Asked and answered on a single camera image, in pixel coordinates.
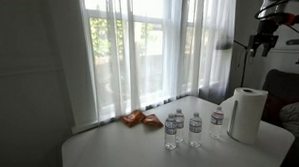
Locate metal wire paper holder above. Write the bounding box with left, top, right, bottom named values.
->
left=229, top=99, right=241, bottom=136

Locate black floor stand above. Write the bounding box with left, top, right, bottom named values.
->
left=216, top=39, right=252, bottom=89

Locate white kitchen paper roll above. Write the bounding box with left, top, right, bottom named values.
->
left=219, top=86, right=271, bottom=146

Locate orange snack bag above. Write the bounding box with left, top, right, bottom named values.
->
left=119, top=109, right=147, bottom=129
left=142, top=113, right=164, bottom=129

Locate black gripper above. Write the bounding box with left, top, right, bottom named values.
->
left=246, top=20, right=281, bottom=59

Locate dark sofa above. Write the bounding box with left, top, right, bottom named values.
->
left=260, top=67, right=299, bottom=131

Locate window with white frame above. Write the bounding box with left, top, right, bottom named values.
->
left=86, top=0, right=204, bottom=110

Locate sheer white curtain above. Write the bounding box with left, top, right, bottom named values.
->
left=50, top=0, right=242, bottom=135

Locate white patterned pillow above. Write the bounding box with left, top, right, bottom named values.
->
left=279, top=100, right=299, bottom=140

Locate clear plastic water bottle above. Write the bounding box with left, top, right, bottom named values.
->
left=188, top=112, right=204, bottom=148
left=208, top=105, right=225, bottom=140
left=163, top=113, right=179, bottom=151
left=173, top=107, right=187, bottom=144

